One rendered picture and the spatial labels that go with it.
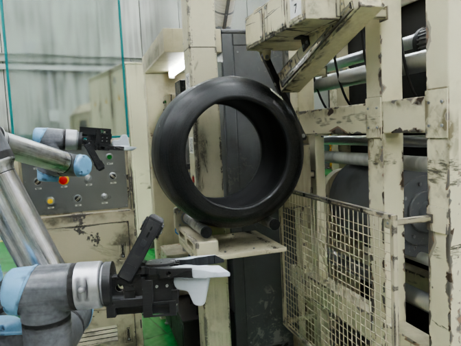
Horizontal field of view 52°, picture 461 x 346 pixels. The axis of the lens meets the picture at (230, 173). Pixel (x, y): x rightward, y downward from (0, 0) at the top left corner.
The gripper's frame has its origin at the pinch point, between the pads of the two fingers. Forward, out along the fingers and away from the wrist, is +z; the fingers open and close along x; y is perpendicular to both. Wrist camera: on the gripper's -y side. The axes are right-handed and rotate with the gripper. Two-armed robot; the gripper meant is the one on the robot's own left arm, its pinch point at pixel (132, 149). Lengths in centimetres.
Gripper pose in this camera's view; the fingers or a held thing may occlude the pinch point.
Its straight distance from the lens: 182.5
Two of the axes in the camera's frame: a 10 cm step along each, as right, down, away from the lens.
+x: -3.0, -0.9, 9.5
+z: 9.5, 0.5, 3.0
